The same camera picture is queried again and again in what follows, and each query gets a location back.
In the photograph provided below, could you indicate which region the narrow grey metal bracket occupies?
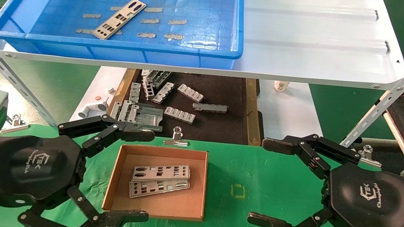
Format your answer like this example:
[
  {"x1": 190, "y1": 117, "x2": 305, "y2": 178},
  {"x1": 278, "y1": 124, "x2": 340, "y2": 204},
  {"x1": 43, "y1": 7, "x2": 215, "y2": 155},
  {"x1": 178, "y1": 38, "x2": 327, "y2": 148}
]
[
  {"x1": 118, "y1": 99, "x2": 133, "y2": 123},
  {"x1": 109, "y1": 101, "x2": 122, "y2": 120}
]

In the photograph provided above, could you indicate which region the green table cloth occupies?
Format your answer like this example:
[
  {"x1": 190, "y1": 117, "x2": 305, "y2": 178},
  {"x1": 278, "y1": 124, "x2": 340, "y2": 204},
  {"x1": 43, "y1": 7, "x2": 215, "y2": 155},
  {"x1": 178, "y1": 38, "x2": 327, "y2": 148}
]
[{"x1": 0, "y1": 121, "x2": 404, "y2": 227}]

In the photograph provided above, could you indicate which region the small grey metal bracket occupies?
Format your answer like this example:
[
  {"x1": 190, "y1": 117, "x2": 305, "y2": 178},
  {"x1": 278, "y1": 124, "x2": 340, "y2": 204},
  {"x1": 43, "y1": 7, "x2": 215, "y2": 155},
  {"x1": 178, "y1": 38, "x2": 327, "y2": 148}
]
[{"x1": 129, "y1": 82, "x2": 141, "y2": 103}]

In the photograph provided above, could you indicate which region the shallow brown cardboard box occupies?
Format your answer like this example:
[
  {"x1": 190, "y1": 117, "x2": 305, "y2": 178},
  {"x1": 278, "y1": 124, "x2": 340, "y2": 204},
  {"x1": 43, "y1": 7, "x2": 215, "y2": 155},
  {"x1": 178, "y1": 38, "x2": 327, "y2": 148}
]
[{"x1": 101, "y1": 142, "x2": 209, "y2": 223}]

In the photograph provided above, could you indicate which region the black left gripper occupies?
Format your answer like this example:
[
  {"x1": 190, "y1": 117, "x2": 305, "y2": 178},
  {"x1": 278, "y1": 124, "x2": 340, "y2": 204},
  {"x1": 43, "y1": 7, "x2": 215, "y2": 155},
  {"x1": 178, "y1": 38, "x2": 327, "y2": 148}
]
[{"x1": 0, "y1": 105, "x2": 158, "y2": 227}]

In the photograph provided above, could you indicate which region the perforated white shelf strut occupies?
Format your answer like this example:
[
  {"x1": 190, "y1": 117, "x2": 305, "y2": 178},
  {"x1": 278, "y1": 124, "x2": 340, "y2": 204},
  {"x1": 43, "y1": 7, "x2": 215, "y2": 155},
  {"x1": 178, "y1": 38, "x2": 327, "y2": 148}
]
[
  {"x1": 0, "y1": 35, "x2": 64, "y2": 127},
  {"x1": 340, "y1": 28, "x2": 404, "y2": 153}
]

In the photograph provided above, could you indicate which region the white metal shelf board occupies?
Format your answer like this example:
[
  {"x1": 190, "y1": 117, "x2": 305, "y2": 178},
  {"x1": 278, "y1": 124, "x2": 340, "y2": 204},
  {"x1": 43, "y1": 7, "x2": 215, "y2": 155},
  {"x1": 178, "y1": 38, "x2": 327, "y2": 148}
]
[{"x1": 0, "y1": 0, "x2": 404, "y2": 93}]

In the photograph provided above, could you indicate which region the flat grey metal plate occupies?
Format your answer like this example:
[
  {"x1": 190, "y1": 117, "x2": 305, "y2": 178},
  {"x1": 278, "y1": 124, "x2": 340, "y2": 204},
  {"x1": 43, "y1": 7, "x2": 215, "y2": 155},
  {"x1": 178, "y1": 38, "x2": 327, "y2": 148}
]
[{"x1": 128, "y1": 102, "x2": 165, "y2": 132}]

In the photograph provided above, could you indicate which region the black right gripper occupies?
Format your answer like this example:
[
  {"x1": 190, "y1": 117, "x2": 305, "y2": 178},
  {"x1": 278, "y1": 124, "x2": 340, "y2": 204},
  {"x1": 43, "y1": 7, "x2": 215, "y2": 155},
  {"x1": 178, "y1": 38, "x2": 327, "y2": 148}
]
[{"x1": 246, "y1": 129, "x2": 404, "y2": 227}]

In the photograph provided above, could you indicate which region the ladder shaped metal bracket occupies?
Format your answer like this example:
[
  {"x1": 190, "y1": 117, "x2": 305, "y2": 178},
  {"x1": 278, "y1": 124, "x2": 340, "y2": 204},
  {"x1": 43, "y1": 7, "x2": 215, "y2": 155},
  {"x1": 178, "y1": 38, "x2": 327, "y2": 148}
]
[{"x1": 140, "y1": 75, "x2": 156, "y2": 101}]

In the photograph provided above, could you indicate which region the blue plastic tray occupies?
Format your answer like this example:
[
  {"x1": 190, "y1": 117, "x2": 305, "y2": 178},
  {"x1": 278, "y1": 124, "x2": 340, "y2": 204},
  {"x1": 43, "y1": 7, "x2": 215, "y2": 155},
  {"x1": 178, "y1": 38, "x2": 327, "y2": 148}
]
[{"x1": 0, "y1": 0, "x2": 248, "y2": 72}]

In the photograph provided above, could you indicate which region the dark metal bracket pile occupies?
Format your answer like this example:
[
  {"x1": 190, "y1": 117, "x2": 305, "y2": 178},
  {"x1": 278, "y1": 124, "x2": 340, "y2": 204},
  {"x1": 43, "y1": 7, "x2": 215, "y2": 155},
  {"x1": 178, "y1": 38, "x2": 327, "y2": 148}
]
[{"x1": 140, "y1": 69, "x2": 172, "y2": 90}]

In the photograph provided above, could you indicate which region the black tray with wooden rim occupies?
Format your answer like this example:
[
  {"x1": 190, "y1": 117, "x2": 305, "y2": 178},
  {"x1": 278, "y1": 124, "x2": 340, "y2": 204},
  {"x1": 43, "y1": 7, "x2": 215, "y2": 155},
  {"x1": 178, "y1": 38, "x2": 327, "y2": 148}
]
[{"x1": 102, "y1": 66, "x2": 267, "y2": 147}]

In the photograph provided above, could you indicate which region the silver binder clip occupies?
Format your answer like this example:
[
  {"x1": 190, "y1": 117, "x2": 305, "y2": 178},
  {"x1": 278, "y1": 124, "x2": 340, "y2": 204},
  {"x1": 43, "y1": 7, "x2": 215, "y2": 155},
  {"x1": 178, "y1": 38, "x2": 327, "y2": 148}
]
[
  {"x1": 357, "y1": 144, "x2": 383, "y2": 168},
  {"x1": 1, "y1": 113, "x2": 30, "y2": 136},
  {"x1": 164, "y1": 125, "x2": 190, "y2": 147}
]

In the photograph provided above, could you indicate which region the dark grey metal bar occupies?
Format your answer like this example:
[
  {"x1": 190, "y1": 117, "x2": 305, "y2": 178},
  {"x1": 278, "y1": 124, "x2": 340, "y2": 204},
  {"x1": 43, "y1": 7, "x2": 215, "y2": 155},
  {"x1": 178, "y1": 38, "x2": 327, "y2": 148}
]
[{"x1": 192, "y1": 102, "x2": 228, "y2": 114}]

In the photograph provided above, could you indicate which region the printed paper cup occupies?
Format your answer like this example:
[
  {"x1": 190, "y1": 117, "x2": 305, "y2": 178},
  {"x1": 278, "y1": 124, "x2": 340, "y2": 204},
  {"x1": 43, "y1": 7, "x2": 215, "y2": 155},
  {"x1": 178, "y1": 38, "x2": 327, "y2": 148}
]
[{"x1": 274, "y1": 81, "x2": 290, "y2": 93}]

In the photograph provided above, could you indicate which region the cream pipe with red strip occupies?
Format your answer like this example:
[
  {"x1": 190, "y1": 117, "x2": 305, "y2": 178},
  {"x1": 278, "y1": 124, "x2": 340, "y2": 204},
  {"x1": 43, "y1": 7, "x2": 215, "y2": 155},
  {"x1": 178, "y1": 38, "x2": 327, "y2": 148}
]
[{"x1": 378, "y1": 91, "x2": 404, "y2": 173}]

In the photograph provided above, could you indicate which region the white plastic pipe fitting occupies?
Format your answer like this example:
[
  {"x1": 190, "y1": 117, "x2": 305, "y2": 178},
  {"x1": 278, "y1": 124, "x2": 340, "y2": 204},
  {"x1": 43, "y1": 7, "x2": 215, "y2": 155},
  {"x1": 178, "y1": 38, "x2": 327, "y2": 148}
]
[{"x1": 77, "y1": 95, "x2": 109, "y2": 121}]

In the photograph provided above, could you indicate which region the grey slotted metal bracket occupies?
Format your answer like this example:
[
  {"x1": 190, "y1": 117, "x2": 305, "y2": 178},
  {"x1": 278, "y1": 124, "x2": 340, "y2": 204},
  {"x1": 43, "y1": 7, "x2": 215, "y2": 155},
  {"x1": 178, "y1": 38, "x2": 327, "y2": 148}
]
[
  {"x1": 176, "y1": 83, "x2": 206, "y2": 103},
  {"x1": 163, "y1": 106, "x2": 196, "y2": 124},
  {"x1": 151, "y1": 81, "x2": 175, "y2": 105}
]

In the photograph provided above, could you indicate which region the silver metal IO shield plate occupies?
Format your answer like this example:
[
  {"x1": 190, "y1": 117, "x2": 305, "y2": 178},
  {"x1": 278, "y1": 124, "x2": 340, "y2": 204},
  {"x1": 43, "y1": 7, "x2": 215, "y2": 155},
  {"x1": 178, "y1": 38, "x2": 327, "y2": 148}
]
[
  {"x1": 131, "y1": 160, "x2": 191, "y2": 186},
  {"x1": 128, "y1": 175, "x2": 191, "y2": 203},
  {"x1": 91, "y1": 0, "x2": 147, "y2": 44}
]

